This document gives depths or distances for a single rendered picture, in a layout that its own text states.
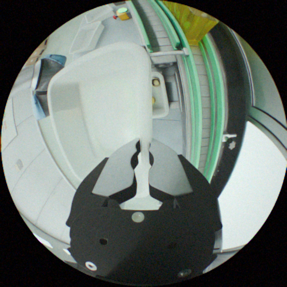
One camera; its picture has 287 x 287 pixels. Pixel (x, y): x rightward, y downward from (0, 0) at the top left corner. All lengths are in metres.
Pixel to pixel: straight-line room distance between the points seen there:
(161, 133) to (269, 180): 0.50
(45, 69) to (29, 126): 3.27
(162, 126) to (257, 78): 0.47
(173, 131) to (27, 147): 3.52
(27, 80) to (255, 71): 0.59
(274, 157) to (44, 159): 3.86
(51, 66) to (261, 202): 0.68
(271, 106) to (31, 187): 3.88
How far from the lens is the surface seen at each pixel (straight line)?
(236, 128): 0.45
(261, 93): 0.30
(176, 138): 0.53
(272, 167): 0.28
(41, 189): 3.72
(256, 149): 0.32
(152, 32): 0.40
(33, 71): 0.38
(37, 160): 3.58
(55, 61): 0.39
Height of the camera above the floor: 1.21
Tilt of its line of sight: 58 degrees down
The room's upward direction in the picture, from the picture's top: 162 degrees counter-clockwise
